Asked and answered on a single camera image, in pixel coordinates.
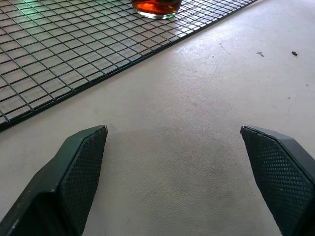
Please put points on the glass of amber liquid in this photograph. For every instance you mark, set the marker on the glass of amber liquid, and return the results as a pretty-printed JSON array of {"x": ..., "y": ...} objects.
[{"x": 156, "y": 8}]

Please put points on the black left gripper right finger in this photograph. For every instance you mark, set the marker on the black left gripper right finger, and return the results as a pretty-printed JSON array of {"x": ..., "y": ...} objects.
[{"x": 283, "y": 177}]

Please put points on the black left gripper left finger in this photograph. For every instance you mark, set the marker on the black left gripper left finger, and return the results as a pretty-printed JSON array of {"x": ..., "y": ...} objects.
[{"x": 61, "y": 186}]

